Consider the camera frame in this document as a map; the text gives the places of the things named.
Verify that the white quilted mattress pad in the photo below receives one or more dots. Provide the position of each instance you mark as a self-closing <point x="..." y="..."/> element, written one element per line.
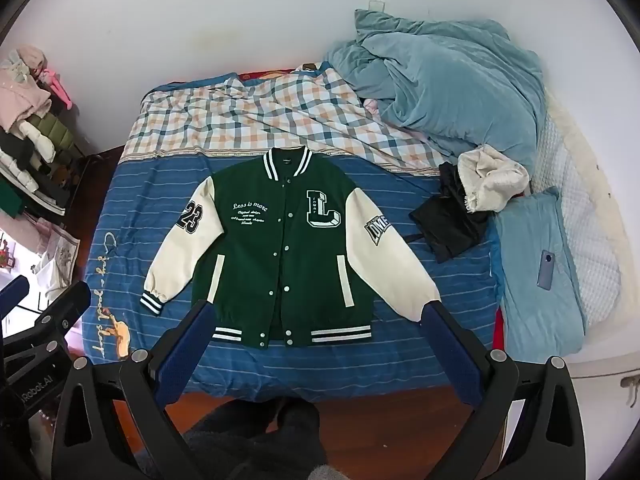
<point x="590" y="220"/>

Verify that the light blue pillow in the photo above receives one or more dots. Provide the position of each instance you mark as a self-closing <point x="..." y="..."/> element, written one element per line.
<point x="530" y="320"/>

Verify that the pile of hanging clothes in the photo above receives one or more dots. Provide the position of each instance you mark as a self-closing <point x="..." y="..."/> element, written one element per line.
<point x="30" y="135"/>

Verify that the plaid quilt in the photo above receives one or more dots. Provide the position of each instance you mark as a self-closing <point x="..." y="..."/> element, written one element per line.
<point x="250" y="115"/>

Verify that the teal duvet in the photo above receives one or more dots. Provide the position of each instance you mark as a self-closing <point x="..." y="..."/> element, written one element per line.
<point x="450" y="90"/>

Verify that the green varsity jacket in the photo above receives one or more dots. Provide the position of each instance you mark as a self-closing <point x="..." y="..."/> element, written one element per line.
<point x="300" y="260"/>

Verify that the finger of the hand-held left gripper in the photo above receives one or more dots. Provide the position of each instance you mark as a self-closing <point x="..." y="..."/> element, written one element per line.
<point x="12" y="295"/>
<point x="65" y="312"/>

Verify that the pink cloth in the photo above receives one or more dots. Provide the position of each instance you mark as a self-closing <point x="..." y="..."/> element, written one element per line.
<point x="371" y="105"/>

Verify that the person's leg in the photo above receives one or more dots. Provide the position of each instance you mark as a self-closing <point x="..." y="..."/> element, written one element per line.
<point x="260" y="440"/>

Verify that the floral cloth bag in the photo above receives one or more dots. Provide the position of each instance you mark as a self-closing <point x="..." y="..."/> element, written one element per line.
<point x="60" y="252"/>

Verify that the black garment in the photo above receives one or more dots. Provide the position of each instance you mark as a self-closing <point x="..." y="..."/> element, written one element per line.
<point x="450" y="225"/>

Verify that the pink hanger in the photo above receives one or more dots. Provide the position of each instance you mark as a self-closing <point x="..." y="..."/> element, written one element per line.
<point x="56" y="85"/>

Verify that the cream fleece cloth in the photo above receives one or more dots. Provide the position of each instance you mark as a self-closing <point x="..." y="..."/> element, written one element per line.
<point x="492" y="180"/>

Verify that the blue smartphone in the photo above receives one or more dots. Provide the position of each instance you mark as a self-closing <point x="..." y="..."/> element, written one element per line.
<point x="545" y="270"/>

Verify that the clear wall hook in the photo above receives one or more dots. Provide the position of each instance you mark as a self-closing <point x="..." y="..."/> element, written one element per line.
<point x="376" y="5"/>

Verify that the blue striped bed sheet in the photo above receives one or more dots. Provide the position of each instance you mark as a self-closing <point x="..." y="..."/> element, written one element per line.
<point x="450" y="310"/>

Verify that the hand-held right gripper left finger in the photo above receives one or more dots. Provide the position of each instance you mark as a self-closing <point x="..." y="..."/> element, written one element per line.
<point x="185" y="355"/>

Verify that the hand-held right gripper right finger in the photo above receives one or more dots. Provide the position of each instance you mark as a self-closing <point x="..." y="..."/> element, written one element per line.
<point x="450" y="355"/>

